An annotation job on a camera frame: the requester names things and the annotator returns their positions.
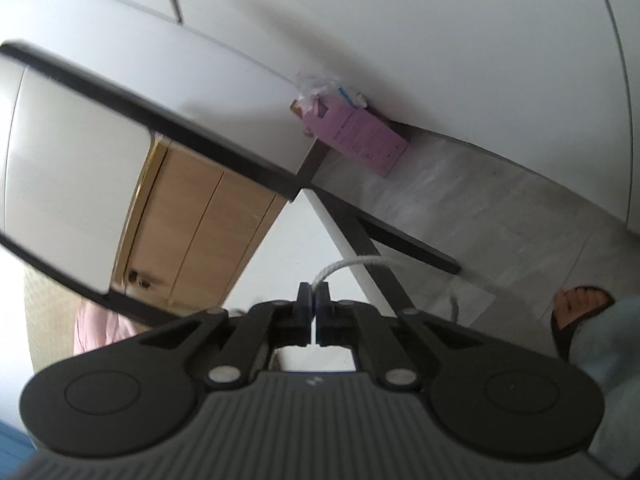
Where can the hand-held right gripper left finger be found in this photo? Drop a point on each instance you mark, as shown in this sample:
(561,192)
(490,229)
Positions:
(305,312)

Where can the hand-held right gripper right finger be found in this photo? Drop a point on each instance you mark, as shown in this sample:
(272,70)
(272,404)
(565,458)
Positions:
(325,315)

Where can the white shoelace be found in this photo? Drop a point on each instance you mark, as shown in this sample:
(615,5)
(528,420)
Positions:
(350,262)

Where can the wooden drawer cabinet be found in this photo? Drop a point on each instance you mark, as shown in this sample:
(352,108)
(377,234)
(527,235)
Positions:
(200,230)

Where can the pink cardboard box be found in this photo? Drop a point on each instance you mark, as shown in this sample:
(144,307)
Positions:
(357,135)

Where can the pink bed sheet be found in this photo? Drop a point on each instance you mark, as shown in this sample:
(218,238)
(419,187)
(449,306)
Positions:
(100,330)

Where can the clear plastic bag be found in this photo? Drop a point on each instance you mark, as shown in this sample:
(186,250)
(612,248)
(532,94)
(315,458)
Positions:
(312,87)

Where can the black slipper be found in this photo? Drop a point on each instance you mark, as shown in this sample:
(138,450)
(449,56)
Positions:
(565,335)

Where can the cream quilted headboard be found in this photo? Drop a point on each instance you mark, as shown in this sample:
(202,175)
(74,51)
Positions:
(50,320)

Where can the person's bare foot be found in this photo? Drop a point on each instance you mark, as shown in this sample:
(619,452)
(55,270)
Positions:
(580,305)

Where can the blue curtain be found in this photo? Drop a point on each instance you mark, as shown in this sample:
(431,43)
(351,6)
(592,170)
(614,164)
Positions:
(15,447)

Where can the white chair with black frame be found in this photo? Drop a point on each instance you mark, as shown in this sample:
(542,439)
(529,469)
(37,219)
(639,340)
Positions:
(65,170)

